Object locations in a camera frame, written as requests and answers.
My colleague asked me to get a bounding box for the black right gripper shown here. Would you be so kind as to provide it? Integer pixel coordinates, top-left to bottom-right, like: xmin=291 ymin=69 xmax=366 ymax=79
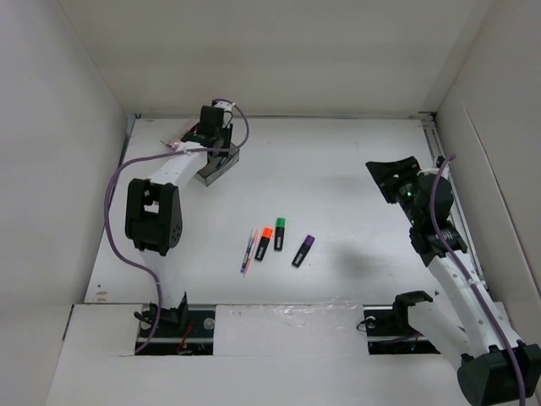
xmin=365 ymin=156 xmax=424 ymax=227

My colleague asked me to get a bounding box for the pink clear pen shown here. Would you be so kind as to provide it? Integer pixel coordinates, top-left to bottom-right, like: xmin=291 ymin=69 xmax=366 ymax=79
xmin=240 ymin=229 xmax=259 ymax=277

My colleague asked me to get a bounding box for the green cap highlighter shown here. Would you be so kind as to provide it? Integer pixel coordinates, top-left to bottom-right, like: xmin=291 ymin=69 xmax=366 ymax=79
xmin=274 ymin=217 xmax=286 ymax=251

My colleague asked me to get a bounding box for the orange cap highlighter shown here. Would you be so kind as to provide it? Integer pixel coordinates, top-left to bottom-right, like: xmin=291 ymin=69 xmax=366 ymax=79
xmin=254 ymin=227 xmax=273 ymax=261

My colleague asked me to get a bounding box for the pink glitter bottle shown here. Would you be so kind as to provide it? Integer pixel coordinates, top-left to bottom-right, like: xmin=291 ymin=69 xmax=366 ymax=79
xmin=166 ymin=140 xmax=182 ymax=151

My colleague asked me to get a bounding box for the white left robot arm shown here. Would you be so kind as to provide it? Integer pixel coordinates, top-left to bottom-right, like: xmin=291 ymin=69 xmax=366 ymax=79
xmin=125 ymin=99 xmax=239 ymax=336

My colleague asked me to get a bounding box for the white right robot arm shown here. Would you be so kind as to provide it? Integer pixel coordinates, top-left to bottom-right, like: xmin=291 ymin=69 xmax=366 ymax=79
xmin=366 ymin=156 xmax=540 ymax=405

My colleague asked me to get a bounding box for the smoky acrylic organizer box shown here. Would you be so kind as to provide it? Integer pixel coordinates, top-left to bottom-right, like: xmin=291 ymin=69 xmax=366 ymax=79
xmin=196 ymin=144 xmax=240 ymax=186

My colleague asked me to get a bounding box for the purple cap highlighter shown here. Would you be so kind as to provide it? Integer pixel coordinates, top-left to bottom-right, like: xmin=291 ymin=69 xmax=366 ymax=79
xmin=292 ymin=234 xmax=315 ymax=268

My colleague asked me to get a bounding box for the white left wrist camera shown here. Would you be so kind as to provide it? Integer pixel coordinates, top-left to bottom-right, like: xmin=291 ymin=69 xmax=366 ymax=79
xmin=211 ymin=99 xmax=235 ymax=112

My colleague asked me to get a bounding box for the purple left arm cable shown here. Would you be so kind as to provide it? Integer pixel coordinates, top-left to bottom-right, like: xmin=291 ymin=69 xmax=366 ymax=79
xmin=103 ymin=101 xmax=250 ymax=354

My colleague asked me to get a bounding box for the aluminium rail right edge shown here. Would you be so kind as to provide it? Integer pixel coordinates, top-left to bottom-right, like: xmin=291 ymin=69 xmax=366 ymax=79
xmin=420 ymin=113 xmax=483 ymax=272

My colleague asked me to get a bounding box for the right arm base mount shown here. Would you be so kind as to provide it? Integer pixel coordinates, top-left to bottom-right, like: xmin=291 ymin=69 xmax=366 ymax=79
xmin=357 ymin=291 xmax=439 ymax=355

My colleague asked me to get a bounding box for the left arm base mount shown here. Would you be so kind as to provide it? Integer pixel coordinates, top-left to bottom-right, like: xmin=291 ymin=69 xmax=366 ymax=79
xmin=134 ymin=294 xmax=216 ymax=356

